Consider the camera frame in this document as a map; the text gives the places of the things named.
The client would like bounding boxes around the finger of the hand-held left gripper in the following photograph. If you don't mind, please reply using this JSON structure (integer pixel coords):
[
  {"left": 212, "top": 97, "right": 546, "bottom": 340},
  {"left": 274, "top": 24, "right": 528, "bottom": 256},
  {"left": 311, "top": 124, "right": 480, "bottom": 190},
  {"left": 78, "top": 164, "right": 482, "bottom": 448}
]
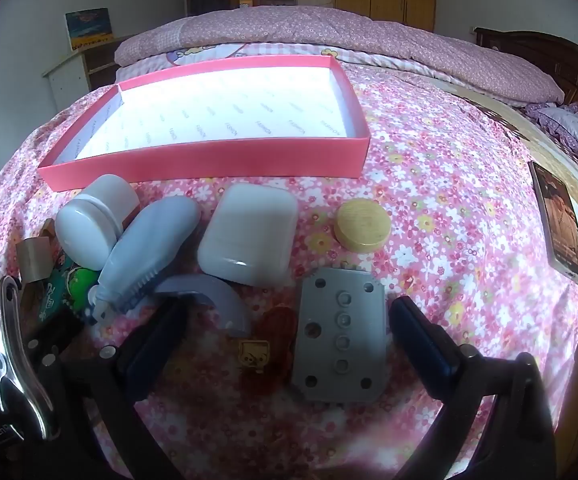
[{"left": 19, "top": 305, "right": 87, "bottom": 391}]

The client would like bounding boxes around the smartphone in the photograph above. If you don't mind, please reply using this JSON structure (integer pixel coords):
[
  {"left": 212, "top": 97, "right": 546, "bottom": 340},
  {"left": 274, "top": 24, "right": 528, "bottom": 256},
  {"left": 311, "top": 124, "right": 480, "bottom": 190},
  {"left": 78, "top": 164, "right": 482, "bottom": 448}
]
[{"left": 526, "top": 160, "right": 578, "bottom": 287}]

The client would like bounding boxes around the blue and yellow picture book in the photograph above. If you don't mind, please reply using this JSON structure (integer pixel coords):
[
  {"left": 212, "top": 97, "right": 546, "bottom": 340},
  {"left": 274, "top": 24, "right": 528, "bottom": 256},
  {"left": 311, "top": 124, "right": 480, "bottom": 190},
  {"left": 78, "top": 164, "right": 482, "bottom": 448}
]
[{"left": 65, "top": 8, "right": 114, "bottom": 52}]

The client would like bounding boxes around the blue grey correction tape dispenser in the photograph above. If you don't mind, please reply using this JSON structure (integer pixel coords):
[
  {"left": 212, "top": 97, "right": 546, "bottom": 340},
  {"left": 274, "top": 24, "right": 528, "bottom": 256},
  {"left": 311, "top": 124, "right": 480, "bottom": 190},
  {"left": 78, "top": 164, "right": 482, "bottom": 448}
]
[{"left": 86, "top": 195, "right": 202, "bottom": 325}]

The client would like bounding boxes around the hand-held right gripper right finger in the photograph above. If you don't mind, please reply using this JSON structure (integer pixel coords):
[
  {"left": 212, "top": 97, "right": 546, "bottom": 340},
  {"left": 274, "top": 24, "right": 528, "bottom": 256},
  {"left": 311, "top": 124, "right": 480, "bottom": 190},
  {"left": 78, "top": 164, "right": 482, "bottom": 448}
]
[{"left": 388, "top": 295, "right": 555, "bottom": 480}]

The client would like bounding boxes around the green printed card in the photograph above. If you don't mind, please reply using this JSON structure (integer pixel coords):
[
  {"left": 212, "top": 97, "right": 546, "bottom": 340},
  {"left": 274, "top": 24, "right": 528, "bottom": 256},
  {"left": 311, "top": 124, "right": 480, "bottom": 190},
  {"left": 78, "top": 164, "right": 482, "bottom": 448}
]
[{"left": 39, "top": 255, "right": 102, "bottom": 326}]

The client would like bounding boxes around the white bottle with orange label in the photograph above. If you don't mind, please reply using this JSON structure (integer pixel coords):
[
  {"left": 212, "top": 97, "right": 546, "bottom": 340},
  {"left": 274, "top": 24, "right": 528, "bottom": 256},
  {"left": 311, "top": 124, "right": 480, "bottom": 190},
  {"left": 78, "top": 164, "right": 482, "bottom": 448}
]
[{"left": 55, "top": 174, "right": 141, "bottom": 271}]

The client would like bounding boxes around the purple frilled pillow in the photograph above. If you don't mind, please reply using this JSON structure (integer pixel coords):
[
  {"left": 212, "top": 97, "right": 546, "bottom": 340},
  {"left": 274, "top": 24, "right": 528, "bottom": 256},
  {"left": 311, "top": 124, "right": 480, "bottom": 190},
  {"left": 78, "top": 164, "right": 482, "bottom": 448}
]
[{"left": 524, "top": 102, "right": 578, "bottom": 186}]

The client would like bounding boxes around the cartoon printed checked sheet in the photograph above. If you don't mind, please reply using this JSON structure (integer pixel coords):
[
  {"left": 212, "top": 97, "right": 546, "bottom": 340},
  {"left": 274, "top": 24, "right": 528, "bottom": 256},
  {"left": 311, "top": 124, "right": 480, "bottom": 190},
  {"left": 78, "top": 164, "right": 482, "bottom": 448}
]
[{"left": 119, "top": 42, "right": 450, "bottom": 83}]

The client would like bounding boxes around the wooden puzzle piece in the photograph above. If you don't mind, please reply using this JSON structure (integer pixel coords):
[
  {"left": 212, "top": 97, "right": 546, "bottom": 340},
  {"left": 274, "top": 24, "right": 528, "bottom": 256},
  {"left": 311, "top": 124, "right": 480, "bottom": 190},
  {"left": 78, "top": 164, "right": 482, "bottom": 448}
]
[{"left": 16, "top": 219, "right": 64, "bottom": 286}]

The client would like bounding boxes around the metal spring clip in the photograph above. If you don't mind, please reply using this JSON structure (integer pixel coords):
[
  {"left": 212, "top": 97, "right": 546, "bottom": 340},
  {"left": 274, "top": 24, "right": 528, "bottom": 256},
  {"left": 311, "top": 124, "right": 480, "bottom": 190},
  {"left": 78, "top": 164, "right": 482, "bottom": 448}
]
[{"left": 0, "top": 276, "right": 56, "bottom": 442}]

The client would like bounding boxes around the grey perforated plastic plate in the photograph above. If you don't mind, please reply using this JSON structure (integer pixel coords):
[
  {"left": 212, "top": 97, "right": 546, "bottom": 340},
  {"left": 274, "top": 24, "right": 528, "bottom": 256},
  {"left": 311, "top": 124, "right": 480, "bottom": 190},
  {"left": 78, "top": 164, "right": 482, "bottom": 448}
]
[{"left": 291, "top": 267, "right": 390, "bottom": 405}]

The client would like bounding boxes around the green frog figure keychain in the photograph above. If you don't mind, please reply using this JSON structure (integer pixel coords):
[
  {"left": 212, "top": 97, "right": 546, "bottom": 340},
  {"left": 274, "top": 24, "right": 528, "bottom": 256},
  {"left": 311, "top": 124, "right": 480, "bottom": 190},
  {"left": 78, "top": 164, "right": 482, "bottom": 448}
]
[{"left": 71, "top": 267, "right": 102, "bottom": 321}]

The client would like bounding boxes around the round wooden lid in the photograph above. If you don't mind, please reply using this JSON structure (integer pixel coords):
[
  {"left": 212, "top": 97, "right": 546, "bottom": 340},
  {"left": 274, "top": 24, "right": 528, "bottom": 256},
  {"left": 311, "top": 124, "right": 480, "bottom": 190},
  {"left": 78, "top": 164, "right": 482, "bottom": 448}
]
[{"left": 333, "top": 200, "right": 392, "bottom": 252}]

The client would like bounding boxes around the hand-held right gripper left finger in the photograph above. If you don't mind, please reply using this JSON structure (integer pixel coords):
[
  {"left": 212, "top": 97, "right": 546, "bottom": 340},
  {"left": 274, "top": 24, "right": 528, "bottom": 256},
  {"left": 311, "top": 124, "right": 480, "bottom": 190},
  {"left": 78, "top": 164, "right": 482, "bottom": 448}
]
[{"left": 61, "top": 295, "right": 192, "bottom": 480}]

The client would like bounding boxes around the pink floral bedsheet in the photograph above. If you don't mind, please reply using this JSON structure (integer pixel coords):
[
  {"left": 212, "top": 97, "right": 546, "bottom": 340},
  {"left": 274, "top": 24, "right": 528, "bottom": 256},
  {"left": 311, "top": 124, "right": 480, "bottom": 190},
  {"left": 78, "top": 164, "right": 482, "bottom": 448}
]
[{"left": 0, "top": 62, "right": 578, "bottom": 480}]

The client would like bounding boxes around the white side shelf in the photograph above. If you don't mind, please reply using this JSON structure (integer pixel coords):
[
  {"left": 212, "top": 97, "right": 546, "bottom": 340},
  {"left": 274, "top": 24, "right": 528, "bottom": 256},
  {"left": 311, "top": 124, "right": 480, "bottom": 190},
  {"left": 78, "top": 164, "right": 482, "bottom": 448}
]
[{"left": 43, "top": 35, "right": 140, "bottom": 111}]

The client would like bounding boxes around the dark wooden headboard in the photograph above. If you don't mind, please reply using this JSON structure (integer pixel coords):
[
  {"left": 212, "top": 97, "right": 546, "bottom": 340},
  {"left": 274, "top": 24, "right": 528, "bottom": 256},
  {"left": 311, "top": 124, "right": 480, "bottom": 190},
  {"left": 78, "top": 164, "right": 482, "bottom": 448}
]
[{"left": 474, "top": 26, "right": 578, "bottom": 111}]

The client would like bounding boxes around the pink cardboard box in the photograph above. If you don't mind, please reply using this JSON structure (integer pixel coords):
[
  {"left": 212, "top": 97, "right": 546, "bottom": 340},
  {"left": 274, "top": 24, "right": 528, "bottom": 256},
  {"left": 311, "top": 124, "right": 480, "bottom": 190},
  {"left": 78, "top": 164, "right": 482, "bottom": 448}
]
[{"left": 36, "top": 55, "right": 371, "bottom": 192}]

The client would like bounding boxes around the beige mat with brown print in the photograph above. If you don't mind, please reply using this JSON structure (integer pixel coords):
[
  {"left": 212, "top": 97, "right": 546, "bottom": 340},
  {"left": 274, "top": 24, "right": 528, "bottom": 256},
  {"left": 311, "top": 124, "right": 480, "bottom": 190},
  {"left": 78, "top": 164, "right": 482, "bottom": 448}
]
[{"left": 439, "top": 77, "right": 578, "bottom": 271}]

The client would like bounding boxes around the blue grey curved plastic piece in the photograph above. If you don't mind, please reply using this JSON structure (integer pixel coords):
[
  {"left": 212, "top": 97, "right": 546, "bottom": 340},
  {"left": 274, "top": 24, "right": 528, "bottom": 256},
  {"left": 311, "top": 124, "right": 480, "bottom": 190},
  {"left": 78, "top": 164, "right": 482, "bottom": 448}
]
[{"left": 154, "top": 275, "right": 254, "bottom": 338}]

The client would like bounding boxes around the red translucent toy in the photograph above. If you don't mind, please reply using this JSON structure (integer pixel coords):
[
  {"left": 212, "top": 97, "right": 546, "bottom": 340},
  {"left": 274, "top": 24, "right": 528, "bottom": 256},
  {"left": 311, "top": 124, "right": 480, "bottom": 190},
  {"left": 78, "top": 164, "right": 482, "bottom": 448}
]
[{"left": 236, "top": 307, "right": 297, "bottom": 376}]

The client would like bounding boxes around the pink folded quilt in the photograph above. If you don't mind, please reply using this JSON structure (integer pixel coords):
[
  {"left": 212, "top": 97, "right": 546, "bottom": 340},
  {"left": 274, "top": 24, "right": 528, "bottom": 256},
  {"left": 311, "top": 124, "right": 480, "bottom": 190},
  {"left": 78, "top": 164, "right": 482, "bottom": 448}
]
[{"left": 114, "top": 8, "right": 565, "bottom": 106}]

